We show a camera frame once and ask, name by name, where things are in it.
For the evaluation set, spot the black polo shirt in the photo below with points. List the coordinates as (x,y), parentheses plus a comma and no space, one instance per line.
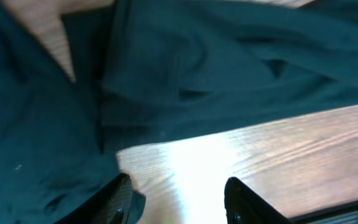
(180,69)

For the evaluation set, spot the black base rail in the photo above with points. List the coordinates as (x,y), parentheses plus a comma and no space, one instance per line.
(346,213)

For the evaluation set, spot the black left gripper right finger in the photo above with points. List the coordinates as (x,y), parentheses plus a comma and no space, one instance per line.
(244,206)

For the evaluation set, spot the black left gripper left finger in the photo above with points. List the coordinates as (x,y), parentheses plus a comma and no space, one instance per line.
(111,205)

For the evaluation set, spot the black t-shirt with label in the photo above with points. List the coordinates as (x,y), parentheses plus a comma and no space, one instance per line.
(58,138)

